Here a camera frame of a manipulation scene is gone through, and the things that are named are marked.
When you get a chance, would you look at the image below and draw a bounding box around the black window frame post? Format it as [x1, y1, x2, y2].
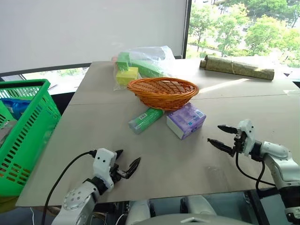
[181, 0, 192, 60]

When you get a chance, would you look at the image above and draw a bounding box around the blue plastic bag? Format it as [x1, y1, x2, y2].
[0, 98, 32, 120]

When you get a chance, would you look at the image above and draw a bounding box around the orange wicker basket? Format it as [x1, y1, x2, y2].
[127, 77, 199, 112]

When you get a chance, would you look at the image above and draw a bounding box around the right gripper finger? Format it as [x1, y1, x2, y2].
[217, 125, 238, 135]
[207, 138, 235, 158]

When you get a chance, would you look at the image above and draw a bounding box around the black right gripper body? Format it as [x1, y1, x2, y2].
[233, 131, 248, 153]

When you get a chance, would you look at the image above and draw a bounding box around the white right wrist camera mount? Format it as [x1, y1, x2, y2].
[236, 119, 256, 157]

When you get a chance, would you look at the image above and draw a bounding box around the small green box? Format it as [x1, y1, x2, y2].
[116, 52, 131, 71]

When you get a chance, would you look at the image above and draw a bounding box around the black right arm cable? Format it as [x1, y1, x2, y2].
[235, 151, 277, 191]

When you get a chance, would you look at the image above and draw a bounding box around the white roller blind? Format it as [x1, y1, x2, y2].
[0, 0, 188, 74]

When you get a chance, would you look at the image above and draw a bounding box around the silver grey package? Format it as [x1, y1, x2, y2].
[0, 120, 18, 150]

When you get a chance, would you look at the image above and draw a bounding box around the green roll package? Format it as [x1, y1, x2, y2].
[128, 107, 165, 135]

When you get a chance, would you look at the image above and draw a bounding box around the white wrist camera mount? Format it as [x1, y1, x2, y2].
[92, 148, 118, 192]
[236, 119, 256, 157]

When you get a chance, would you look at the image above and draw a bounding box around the long green box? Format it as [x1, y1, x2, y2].
[130, 59, 167, 79]

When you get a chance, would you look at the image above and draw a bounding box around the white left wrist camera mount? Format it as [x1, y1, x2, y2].
[92, 148, 118, 192]

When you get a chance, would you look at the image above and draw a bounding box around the green plastic shopping basket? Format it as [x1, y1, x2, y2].
[0, 79, 62, 197]

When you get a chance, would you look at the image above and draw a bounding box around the rolled green-brown mat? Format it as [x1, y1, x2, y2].
[199, 54, 275, 81]

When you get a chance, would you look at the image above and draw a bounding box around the yellow-green box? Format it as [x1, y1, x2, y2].
[116, 67, 140, 86]

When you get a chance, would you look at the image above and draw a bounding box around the silver robot torso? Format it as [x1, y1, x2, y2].
[126, 195, 255, 225]

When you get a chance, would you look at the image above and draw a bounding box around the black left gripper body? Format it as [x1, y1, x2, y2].
[110, 164, 129, 183]

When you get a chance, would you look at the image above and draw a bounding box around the black table frame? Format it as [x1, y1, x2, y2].
[243, 189, 278, 225]

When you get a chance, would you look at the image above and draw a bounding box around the clear plastic bag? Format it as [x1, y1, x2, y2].
[112, 45, 176, 92]

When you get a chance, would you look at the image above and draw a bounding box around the purple tissue pack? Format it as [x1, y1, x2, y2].
[165, 102, 207, 141]

